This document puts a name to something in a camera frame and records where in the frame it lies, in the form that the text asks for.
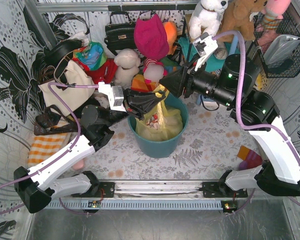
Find yellow trash bag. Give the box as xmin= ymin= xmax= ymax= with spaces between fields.
xmin=135 ymin=84 xmax=184 ymax=142

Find teal trash bin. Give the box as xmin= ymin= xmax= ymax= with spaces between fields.
xmin=127 ymin=94 xmax=189 ymax=159

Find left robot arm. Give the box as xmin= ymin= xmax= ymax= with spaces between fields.
xmin=13 ymin=82 xmax=168 ymax=214

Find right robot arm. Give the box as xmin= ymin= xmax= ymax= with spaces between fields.
xmin=159 ymin=54 xmax=300 ymax=197

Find rainbow striped bag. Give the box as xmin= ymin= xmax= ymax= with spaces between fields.
xmin=131 ymin=57 xmax=181 ymax=92

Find magenta fabric bag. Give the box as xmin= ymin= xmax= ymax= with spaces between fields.
xmin=134 ymin=13 xmax=169 ymax=60

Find cream canvas tote bag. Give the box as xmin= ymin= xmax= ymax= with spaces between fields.
xmin=39 ymin=60 xmax=95 ymax=116

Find white pink snowman plush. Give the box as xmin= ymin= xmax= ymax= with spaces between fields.
xmin=143 ymin=58 xmax=168 ymax=84

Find white sheep plush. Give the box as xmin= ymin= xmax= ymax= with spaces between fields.
xmin=114 ymin=48 xmax=141 ymax=86

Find red cloth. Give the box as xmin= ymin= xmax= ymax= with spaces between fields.
xmin=75 ymin=58 xmax=118 ymax=84

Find wooden shelf rack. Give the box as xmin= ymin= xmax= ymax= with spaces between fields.
xmin=178 ymin=13 xmax=258 ymax=66

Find orange plush toy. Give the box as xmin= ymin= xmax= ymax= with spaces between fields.
xmin=163 ymin=21 xmax=177 ymax=55

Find blue floor mop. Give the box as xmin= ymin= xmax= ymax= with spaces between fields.
xmin=197 ymin=36 xmax=240 ymax=112

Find black leather handbag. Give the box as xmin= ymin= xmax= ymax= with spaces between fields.
xmin=104 ymin=11 xmax=137 ymax=56

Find colourful printed cloth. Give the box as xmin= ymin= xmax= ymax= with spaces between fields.
xmin=72 ymin=41 xmax=107 ymax=72

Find white dog plush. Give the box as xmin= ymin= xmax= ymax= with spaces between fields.
xmin=189 ymin=0 xmax=229 ymax=40

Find brown teddy bear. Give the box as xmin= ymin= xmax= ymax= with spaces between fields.
xmin=218 ymin=0 xmax=268 ymax=41

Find pink cylinder bottle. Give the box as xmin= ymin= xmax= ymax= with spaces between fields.
xmin=72 ymin=158 xmax=86 ymax=171

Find brown patterned shoe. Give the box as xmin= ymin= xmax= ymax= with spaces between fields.
xmin=34 ymin=104 xmax=79 ymax=136

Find silver foil pouch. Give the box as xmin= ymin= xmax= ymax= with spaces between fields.
xmin=263 ymin=34 xmax=300 ymax=65

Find orange checkered towel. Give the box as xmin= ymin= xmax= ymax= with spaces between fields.
xmin=27 ymin=133 xmax=70 ymax=167

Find pink plush toy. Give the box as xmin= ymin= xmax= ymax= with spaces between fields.
xmin=259 ymin=0 xmax=291 ymax=30

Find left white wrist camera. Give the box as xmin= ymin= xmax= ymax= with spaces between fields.
xmin=98 ymin=82 xmax=126 ymax=112

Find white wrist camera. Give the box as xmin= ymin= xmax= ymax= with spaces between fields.
xmin=98 ymin=82 xmax=126 ymax=112
xmin=192 ymin=32 xmax=218 ymax=71

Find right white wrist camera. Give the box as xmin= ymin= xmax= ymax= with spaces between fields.
xmin=192 ymin=32 xmax=218 ymax=71

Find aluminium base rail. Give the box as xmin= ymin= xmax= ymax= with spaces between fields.
xmin=54 ymin=178 xmax=295 ymax=201

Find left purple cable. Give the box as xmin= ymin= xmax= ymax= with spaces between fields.
xmin=0 ymin=82 xmax=101 ymax=216

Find purple cable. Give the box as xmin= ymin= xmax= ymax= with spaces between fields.
xmin=0 ymin=82 xmax=101 ymax=216
xmin=212 ymin=30 xmax=300 ymax=216

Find black wire basket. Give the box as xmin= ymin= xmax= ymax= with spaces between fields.
xmin=254 ymin=12 xmax=300 ymax=79

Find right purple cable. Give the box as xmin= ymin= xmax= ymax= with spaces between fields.
xmin=212 ymin=30 xmax=300 ymax=216

